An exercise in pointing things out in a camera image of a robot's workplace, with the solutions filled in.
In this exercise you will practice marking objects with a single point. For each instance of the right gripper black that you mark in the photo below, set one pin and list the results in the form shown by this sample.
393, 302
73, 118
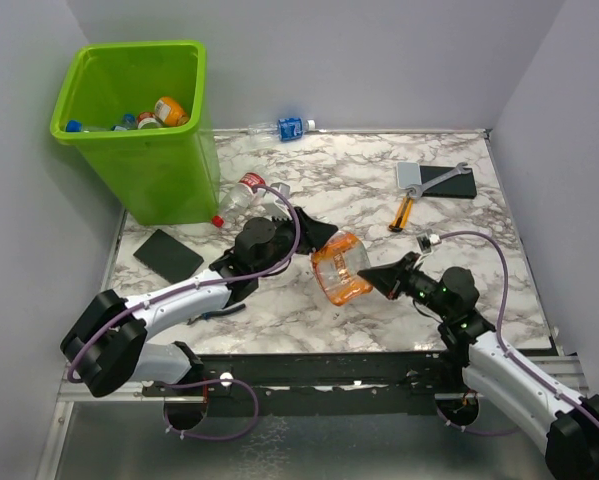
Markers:
391, 278

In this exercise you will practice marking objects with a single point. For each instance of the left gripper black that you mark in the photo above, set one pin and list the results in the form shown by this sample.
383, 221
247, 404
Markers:
312, 234

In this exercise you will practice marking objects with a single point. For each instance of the crushed orange label bottle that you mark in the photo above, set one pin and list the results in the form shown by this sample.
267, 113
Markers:
336, 265

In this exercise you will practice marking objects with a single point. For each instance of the red label clear bottle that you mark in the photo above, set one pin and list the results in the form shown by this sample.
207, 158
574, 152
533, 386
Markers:
237, 200

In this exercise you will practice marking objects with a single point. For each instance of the blue label bottle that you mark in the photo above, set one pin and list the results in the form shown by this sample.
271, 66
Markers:
281, 131
127, 122

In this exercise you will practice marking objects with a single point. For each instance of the orange juice bottle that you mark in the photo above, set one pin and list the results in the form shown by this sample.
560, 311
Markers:
170, 112

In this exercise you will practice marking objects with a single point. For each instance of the red white label bottle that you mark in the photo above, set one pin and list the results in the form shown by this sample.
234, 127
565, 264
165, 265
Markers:
148, 120

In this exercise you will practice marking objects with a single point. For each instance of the blue label bottle front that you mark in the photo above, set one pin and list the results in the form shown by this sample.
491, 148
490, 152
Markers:
127, 122

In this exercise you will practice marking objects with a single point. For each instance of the pepsi bottle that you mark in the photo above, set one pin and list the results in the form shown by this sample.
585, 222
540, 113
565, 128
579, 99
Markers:
75, 126

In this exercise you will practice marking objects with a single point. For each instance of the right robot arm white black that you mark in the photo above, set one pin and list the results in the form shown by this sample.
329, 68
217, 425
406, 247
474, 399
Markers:
563, 424

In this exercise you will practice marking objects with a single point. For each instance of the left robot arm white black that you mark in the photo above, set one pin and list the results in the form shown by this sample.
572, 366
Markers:
110, 345

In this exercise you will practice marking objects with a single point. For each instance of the green plastic bin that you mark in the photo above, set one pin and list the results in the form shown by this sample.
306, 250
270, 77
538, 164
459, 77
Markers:
168, 175

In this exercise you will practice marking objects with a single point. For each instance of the yellow black utility knife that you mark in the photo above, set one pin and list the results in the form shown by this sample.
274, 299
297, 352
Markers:
402, 215

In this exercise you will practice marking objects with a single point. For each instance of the silver wrench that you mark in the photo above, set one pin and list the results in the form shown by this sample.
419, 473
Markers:
415, 191

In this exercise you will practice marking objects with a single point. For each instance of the grey rectangular plate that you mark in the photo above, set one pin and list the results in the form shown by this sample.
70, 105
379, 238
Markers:
407, 174

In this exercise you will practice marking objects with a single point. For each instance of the black foam block right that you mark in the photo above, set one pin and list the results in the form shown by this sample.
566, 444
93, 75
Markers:
459, 187

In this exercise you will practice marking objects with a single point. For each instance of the black foam block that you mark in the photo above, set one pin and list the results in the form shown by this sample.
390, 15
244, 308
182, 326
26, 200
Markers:
459, 187
167, 257

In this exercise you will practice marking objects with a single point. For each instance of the black foam block left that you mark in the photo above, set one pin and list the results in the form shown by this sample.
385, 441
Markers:
167, 257

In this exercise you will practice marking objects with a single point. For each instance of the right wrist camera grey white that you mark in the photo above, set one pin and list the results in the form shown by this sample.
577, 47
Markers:
427, 241

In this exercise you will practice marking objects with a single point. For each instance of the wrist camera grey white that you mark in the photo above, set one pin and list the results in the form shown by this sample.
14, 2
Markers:
272, 200
427, 241

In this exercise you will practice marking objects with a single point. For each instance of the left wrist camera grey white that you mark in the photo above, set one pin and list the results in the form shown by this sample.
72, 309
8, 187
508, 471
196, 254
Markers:
272, 200

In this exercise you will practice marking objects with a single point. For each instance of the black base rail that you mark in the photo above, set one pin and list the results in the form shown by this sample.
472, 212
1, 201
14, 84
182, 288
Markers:
343, 384

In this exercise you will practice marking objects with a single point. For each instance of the blue handled pliers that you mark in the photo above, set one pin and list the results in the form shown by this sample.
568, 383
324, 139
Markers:
217, 314

